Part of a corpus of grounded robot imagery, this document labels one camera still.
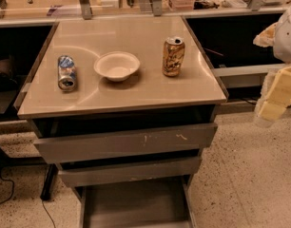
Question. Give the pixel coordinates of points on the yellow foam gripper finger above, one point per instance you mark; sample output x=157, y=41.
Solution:
x=266, y=38
x=275, y=97

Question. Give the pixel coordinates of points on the blue silver redbull can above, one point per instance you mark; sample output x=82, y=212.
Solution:
x=67, y=79

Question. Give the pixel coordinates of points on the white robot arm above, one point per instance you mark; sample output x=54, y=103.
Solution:
x=282, y=41

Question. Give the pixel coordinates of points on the gold patterned soda can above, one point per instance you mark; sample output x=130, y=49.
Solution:
x=173, y=56

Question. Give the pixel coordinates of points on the grey drawer cabinet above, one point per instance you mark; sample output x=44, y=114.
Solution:
x=124, y=108

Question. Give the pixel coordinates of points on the grey open bottom drawer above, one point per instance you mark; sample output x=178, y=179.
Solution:
x=160, y=203

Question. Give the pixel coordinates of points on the grey middle drawer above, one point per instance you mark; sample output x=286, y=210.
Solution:
x=136, y=171

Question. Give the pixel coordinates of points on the grey top drawer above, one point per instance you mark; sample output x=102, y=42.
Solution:
x=126, y=143

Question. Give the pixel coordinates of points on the white paper bowl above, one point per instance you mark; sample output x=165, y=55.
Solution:
x=116, y=66

